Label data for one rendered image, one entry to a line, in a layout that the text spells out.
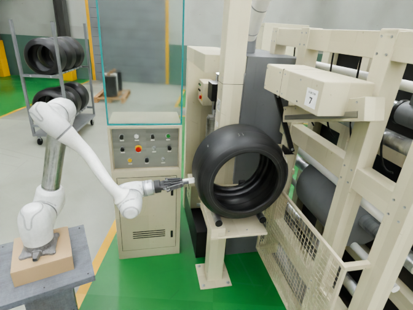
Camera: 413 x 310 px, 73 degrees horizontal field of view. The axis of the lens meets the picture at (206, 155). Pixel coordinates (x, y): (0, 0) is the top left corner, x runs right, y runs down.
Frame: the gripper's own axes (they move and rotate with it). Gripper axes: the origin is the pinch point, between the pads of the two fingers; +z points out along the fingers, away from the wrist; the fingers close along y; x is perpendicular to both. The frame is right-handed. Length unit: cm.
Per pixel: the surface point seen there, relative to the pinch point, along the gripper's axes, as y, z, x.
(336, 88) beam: -37, 63, -53
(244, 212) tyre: -11.8, 29.5, 21.0
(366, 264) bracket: -60, 74, 26
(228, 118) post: 25.2, 32.6, -25.8
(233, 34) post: 25, 38, -75
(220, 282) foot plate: 22, 17, 116
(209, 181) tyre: -11.4, 10.3, -4.0
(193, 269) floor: 40, -3, 114
